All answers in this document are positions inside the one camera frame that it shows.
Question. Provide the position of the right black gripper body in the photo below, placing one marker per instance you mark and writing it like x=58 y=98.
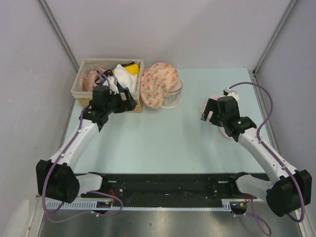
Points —
x=221 y=117

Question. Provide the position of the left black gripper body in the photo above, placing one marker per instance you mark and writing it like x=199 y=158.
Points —
x=112 y=106

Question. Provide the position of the floral print laundry bag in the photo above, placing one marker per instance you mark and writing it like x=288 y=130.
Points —
x=157 y=82

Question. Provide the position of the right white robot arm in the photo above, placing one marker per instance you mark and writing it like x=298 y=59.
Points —
x=287 y=188

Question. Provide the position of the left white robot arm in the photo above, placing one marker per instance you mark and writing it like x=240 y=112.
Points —
x=55 y=177

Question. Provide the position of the round mesh laundry bag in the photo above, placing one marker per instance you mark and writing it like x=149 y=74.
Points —
x=174 y=97

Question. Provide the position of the white garment in basket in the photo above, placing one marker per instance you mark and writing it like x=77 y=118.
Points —
x=127 y=80

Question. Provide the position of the yellow garment in basket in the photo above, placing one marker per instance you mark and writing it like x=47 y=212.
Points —
x=132 y=69

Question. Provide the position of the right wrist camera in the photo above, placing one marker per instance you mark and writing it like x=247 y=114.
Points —
x=229 y=92

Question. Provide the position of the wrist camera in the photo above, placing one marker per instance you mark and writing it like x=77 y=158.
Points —
x=112 y=81
x=229 y=92

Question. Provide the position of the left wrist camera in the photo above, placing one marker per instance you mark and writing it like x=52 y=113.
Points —
x=112 y=81

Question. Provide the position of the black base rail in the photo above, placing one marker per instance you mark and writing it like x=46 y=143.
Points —
x=171 y=190

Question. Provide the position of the right aluminium frame post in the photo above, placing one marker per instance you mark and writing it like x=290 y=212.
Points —
x=275 y=35

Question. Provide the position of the aluminium frame post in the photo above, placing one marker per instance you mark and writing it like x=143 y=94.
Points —
x=58 y=33
x=275 y=35

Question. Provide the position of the left aluminium frame post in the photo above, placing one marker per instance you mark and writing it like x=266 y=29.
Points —
x=58 y=33

